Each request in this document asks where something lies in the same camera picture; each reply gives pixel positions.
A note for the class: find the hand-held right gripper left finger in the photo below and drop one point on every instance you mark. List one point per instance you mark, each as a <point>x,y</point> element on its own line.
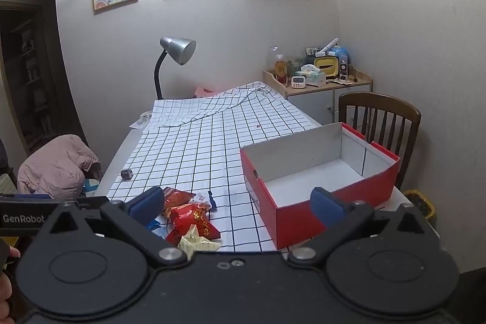
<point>146,204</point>

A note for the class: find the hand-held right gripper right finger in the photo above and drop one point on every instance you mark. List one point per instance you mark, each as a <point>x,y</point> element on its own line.
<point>324,204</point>

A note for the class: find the blue snack packet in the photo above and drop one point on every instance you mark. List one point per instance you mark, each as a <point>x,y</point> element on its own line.
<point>155,225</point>

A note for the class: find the red patterned snack packet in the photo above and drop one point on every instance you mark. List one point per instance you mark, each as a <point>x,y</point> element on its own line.
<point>178,197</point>

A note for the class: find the large red snack packet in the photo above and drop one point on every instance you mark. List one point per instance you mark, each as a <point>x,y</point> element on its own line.
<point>190,216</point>

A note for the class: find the red cardboard box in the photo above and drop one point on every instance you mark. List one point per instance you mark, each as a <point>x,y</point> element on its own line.
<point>281,229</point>

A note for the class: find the white red candy wrapper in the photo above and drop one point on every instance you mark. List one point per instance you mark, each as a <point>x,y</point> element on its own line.
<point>200,198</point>

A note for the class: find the pale yellow snack packet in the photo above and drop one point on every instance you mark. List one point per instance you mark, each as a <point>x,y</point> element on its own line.
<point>197,246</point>

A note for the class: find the person's left hand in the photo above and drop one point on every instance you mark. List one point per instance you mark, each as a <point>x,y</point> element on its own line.
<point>4,290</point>

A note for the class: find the small black round object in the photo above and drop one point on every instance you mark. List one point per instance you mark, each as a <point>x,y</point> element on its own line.
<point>127,174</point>

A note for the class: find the pink padded jacket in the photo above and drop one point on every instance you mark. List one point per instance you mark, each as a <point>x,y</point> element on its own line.
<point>57,164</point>

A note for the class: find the checked white tablecloth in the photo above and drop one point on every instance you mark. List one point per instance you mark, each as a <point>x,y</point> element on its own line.
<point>197,157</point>

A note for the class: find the printed paper sheets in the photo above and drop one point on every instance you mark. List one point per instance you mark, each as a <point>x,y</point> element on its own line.
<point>140,121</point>

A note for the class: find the yellow waste bin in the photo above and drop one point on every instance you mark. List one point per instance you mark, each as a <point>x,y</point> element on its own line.
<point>421,204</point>

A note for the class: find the small wooden-top cabinet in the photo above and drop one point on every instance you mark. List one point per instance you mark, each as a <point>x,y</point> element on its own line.
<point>315,100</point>

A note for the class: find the dark wooden chair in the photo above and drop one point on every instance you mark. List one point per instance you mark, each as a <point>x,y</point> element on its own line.
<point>379,100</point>

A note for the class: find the white kitchen timer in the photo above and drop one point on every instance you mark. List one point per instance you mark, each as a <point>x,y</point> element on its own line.
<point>298,82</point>

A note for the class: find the white green tissue pack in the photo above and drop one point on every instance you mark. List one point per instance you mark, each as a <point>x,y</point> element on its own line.
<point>313,77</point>

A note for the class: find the yellow tissue holder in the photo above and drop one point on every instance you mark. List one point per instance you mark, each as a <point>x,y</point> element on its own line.
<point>326,67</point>

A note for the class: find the dark bookshelf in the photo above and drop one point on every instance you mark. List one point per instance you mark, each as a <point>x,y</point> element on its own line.
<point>34,81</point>

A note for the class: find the small patterned case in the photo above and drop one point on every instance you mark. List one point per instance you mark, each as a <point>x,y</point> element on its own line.
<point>343,67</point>

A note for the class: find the bottle with orange liquid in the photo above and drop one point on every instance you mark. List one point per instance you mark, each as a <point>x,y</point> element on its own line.
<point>281,69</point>

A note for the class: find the small blue globe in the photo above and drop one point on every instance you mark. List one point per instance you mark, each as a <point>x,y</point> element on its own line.
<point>341,52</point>

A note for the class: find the white tube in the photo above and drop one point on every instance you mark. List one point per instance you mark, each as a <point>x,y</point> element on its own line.
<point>327,46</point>

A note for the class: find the grey desk lamp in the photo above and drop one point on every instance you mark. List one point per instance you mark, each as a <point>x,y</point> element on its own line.
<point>178,49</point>

